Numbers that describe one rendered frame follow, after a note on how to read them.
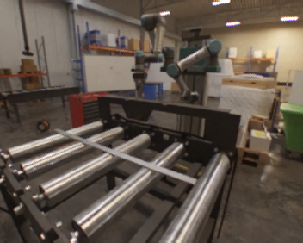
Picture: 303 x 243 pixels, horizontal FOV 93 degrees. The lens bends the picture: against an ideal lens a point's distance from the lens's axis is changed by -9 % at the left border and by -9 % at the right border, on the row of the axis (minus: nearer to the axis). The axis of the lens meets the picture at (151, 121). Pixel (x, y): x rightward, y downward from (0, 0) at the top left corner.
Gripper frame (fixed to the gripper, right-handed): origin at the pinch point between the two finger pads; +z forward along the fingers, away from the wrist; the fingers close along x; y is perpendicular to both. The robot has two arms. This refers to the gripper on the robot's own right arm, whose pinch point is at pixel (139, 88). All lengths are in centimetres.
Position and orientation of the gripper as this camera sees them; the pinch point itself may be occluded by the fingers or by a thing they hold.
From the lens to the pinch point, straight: 143.9
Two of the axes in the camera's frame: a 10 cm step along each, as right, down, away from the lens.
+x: -8.2, -1.7, 5.5
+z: 0.0, 9.5, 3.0
